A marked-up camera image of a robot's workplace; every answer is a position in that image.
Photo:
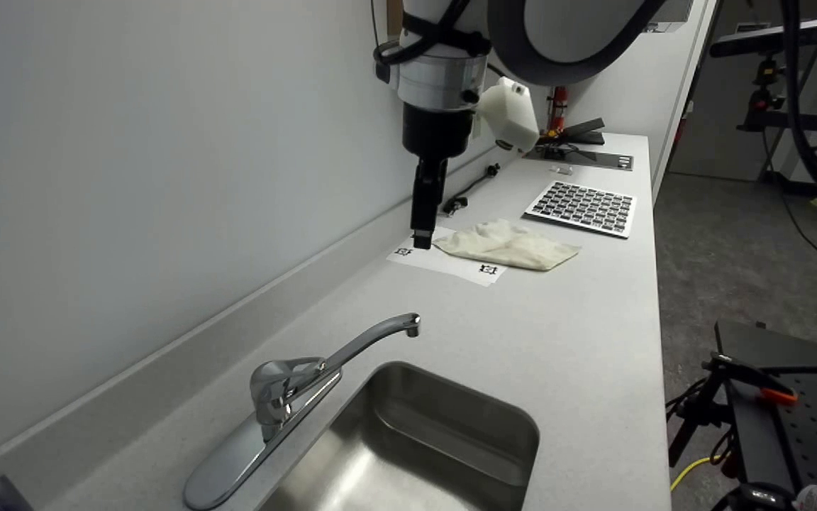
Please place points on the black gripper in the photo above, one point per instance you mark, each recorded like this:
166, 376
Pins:
433, 137

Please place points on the chrome faucet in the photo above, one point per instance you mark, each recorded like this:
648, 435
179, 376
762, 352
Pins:
281, 395

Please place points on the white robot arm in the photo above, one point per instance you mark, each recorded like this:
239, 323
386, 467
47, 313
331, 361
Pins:
444, 46

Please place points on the white paper with markers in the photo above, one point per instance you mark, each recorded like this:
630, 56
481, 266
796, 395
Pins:
437, 263

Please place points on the crumpled white cloth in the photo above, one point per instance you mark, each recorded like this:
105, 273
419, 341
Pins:
505, 244

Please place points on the dotted calibration board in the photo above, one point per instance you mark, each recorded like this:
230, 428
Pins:
585, 209

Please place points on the black tools pile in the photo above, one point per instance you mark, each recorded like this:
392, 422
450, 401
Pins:
580, 145

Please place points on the stainless steel sink basin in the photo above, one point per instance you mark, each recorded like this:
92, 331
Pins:
414, 440

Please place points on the black optical breadboard table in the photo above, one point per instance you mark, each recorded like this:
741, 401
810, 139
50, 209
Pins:
775, 443

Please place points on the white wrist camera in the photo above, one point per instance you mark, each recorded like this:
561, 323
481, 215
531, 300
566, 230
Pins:
508, 114

